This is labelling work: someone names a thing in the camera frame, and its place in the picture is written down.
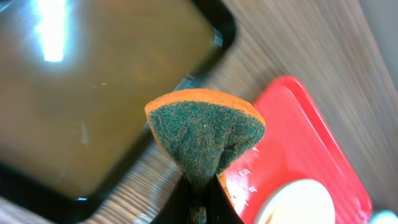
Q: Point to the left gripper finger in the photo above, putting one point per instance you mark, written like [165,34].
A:
[179,207]

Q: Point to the black water tray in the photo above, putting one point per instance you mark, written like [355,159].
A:
[75,77]

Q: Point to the white plate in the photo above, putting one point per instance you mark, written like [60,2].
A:
[304,201]
[384,217]

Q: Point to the orange green sponge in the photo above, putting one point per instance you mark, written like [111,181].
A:
[204,132]

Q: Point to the red plastic tray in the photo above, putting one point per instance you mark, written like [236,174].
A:
[298,144]

